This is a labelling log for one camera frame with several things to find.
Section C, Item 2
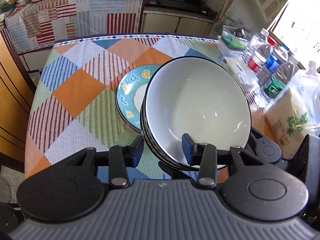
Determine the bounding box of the patchwork table cloth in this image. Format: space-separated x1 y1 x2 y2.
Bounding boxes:
24 33 281 181

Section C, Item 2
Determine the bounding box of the patchwork counter cloth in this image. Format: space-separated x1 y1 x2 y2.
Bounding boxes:
4 0 144 54

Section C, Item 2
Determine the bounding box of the white bowl dark rim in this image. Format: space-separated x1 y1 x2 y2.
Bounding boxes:
144 56 252 165

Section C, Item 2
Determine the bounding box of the green label water bottle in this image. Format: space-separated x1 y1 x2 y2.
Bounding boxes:
254 57 298 108

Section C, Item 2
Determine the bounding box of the blue label water bottle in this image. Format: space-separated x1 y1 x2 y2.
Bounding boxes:
257 45 289 87

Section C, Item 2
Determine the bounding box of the black gas stove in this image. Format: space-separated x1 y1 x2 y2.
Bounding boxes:
145 0 217 18

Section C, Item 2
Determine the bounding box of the wooden chair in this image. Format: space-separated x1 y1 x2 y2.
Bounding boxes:
1 29 36 173

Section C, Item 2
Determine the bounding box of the clear cap water bottle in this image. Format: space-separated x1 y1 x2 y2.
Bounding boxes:
247 28 268 55

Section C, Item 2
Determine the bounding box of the clear rice bag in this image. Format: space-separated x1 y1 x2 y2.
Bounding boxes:
265 70 319 157

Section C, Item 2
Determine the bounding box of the red label water bottle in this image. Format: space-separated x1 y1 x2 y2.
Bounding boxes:
246 41 273 76

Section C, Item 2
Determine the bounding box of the large white Morning Honey plate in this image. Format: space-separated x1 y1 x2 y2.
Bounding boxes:
115 99 141 133

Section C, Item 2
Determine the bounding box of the teal fried egg plate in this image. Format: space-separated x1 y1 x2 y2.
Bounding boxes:
116 64 160 128

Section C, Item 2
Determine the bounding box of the white ribbed bowl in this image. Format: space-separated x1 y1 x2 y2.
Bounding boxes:
140 97 207 172

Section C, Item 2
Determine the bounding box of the plastic basket with items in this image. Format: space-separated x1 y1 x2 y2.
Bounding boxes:
218 25 252 57

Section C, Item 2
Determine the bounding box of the white tissue pack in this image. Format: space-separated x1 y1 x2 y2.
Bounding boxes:
221 57 258 92

